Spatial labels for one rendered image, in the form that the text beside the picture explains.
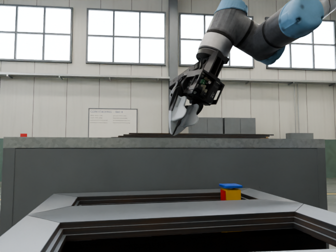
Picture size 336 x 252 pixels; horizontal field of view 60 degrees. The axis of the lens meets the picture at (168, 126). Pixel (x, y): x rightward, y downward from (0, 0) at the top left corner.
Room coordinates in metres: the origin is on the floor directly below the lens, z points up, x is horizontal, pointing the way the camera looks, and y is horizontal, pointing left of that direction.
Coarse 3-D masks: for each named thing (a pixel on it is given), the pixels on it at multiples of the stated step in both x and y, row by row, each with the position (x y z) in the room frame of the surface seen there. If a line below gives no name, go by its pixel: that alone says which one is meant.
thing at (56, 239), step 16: (64, 224) 0.64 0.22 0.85; (80, 224) 0.65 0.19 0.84; (96, 224) 0.65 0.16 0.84; (112, 224) 0.66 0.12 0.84; (128, 224) 0.67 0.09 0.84; (144, 224) 0.67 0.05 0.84; (160, 224) 0.67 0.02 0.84; (176, 224) 0.68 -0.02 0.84; (192, 224) 0.69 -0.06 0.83; (208, 224) 0.70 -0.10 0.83; (224, 224) 0.70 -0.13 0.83; (240, 224) 0.71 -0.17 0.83; (256, 224) 0.71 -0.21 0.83; (272, 224) 0.72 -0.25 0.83; (288, 224) 0.73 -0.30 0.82; (304, 224) 0.70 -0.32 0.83; (320, 224) 0.66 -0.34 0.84; (48, 240) 0.52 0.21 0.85; (64, 240) 0.61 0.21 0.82
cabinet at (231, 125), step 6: (228, 120) 8.98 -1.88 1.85; (234, 120) 9.00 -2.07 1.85; (240, 120) 9.02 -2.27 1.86; (246, 120) 9.04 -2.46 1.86; (252, 120) 9.06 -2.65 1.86; (228, 126) 8.98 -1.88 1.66; (234, 126) 9.00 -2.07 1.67; (240, 126) 9.02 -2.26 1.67; (246, 126) 9.04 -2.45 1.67; (252, 126) 9.06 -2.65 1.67; (228, 132) 8.98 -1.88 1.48; (234, 132) 9.00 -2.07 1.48; (240, 132) 9.02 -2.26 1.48; (246, 132) 9.04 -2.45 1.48; (252, 132) 9.06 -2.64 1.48
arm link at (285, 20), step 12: (300, 0) 0.54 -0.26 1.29; (312, 0) 0.55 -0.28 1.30; (324, 0) 0.58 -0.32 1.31; (276, 12) 0.60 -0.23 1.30; (288, 12) 0.56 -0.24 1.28; (300, 12) 0.54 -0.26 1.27; (312, 12) 0.55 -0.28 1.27; (324, 12) 0.59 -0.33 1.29; (264, 24) 0.64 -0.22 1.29; (276, 24) 0.59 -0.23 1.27; (288, 24) 0.57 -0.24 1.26; (300, 24) 0.55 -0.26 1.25; (312, 24) 0.55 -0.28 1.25; (264, 36) 0.64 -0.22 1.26; (276, 36) 0.61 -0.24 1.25; (288, 36) 0.59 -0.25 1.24; (300, 36) 0.59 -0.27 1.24
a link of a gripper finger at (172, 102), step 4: (176, 84) 0.68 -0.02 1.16; (172, 88) 0.68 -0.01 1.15; (176, 88) 0.67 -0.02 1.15; (180, 88) 0.68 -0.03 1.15; (172, 92) 0.67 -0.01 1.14; (176, 92) 0.67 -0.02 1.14; (180, 92) 0.68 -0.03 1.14; (172, 96) 0.67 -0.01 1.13; (176, 96) 0.67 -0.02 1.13; (172, 100) 0.68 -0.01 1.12; (172, 104) 0.68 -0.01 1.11; (168, 108) 0.68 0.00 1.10; (172, 108) 0.67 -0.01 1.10
